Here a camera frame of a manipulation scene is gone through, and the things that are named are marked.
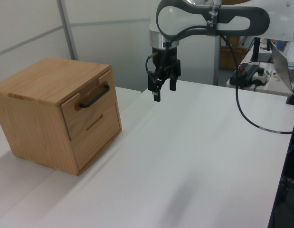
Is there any brown wooden background cabinet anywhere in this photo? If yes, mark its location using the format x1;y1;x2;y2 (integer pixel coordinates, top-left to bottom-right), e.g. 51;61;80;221
219;35;248;71

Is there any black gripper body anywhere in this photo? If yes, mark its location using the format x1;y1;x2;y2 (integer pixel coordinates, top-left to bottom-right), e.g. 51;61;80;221
151;47;181;81

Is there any silver laptop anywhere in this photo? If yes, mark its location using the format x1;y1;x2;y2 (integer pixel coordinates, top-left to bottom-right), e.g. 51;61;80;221
269;40;294;94

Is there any white emergency stop box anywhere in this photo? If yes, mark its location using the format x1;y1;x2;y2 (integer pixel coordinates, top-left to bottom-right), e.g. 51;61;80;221
252;67;271;86

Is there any wooden drawer with black handle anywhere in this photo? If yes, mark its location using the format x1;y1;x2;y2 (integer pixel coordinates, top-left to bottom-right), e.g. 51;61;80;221
60;70;122;141

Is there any thin black looped cable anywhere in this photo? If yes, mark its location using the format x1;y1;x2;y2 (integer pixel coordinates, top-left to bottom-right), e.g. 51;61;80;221
145;53;160;77

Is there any black stand pole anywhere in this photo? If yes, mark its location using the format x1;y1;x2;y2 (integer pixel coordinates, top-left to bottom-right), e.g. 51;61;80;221
285;67;294;152

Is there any grey partition post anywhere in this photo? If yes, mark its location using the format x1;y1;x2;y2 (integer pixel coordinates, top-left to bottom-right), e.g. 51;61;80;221
57;0;79;61
214;35;229;86

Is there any wooden drawer cabinet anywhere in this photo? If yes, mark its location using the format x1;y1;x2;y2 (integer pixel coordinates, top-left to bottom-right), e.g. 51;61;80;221
0;57;123;177

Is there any black monitor stand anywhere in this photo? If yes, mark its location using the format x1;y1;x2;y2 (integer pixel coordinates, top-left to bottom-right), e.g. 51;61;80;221
250;37;275;64

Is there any plain wooden drawer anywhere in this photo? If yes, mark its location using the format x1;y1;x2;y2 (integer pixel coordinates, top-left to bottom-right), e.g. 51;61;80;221
70;128;123;173

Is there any long black arm cable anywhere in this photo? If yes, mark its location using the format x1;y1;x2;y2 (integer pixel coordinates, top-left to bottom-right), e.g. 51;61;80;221
158;25;294;134

